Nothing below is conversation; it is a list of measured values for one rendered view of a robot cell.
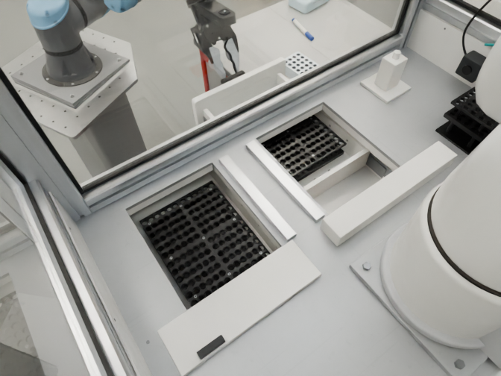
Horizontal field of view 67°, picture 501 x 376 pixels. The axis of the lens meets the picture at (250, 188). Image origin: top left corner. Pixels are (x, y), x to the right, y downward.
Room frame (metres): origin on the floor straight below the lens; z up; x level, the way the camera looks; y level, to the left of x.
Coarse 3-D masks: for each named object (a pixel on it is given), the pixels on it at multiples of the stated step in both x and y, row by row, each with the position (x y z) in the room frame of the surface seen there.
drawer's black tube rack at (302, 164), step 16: (288, 128) 0.67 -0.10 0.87; (304, 128) 0.66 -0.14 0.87; (320, 128) 0.63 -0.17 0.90; (272, 144) 0.62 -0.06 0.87; (288, 144) 0.62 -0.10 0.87; (304, 144) 0.58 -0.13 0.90; (320, 144) 0.58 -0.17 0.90; (336, 144) 0.59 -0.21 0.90; (288, 160) 0.54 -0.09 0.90; (304, 160) 0.54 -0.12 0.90; (320, 160) 0.54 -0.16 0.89; (304, 176) 0.51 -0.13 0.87
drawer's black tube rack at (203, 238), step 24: (216, 192) 0.45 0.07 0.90; (168, 216) 0.40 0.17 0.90; (192, 216) 0.40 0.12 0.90; (216, 216) 0.41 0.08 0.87; (240, 216) 0.39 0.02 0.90; (168, 240) 0.34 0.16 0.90; (192, 240) 0.35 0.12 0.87; (216, 240) 0.34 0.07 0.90; (240, 240) 0.34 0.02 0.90; (168, 264) 0.29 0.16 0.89; (192, 264) 0.29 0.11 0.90; (216, 264) 0.30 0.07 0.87; (240, 264) 0.29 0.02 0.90; (192, 288) 0.24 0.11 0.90; (216, 288) 0.25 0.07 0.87
